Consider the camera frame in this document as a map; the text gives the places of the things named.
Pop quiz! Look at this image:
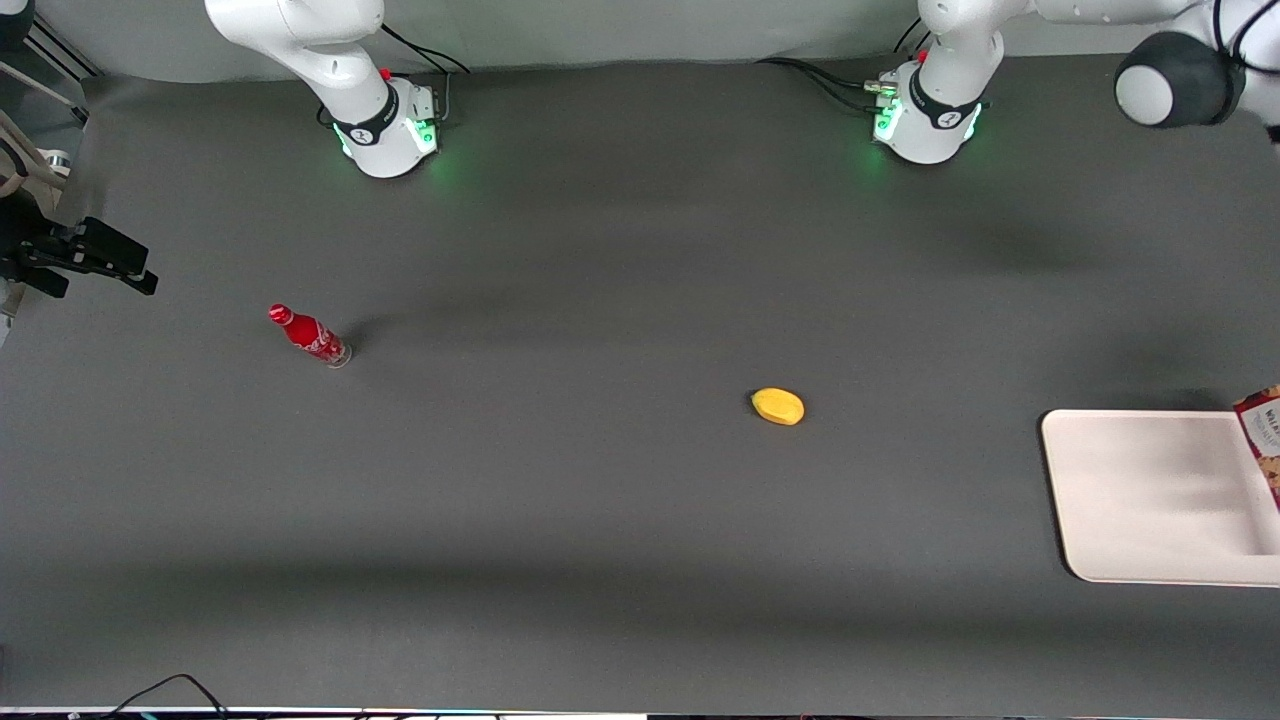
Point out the black table edge cable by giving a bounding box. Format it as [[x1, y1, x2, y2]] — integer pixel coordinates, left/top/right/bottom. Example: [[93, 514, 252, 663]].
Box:
[[100, 673, 233, 720]]

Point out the aluminium frame rail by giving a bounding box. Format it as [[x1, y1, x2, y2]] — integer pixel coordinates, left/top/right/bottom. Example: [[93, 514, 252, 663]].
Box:
[[24, 15, 103, 83]]

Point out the beige plastic tray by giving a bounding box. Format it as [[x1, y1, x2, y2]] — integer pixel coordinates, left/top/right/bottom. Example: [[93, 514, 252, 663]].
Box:
[[1041, 409, 1280, 588]]

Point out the tan strap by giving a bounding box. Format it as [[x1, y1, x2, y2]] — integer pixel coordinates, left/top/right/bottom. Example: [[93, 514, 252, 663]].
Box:
[[0, 60, 63, 201]]

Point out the black right arm base cable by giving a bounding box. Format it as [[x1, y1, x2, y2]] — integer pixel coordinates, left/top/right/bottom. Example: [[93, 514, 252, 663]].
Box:
[[379, 24, 471, 77]]

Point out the dark grey table mat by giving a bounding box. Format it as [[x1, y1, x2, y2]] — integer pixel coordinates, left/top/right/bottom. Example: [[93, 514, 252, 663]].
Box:
[[0, 38, 1280, 717]]

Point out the red cookie box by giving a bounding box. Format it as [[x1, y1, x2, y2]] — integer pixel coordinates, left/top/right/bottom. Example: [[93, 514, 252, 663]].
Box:
[[1233, 385, 1280, 513]]

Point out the yellow mango toy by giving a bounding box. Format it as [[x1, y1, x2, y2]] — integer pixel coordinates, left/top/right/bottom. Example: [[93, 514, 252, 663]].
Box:
[[750, 387, 806, 427]]

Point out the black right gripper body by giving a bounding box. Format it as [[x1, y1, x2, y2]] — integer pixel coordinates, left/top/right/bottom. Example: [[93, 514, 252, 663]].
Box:
[[0, 188, 77, 269]]

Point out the black left arm base cable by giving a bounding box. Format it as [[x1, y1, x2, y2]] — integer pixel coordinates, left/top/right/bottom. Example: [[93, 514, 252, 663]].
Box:
[[754, 56, 893, 113]]

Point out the red soda bottle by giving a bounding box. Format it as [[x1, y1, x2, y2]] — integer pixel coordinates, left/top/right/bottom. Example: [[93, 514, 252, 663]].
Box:
[[267, 303, 353, 369]]

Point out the black arm base cable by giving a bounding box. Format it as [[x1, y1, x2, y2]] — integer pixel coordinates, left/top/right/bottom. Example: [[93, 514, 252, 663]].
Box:
[[379, 24, 471, 77], [754, 56, 893, 113]]

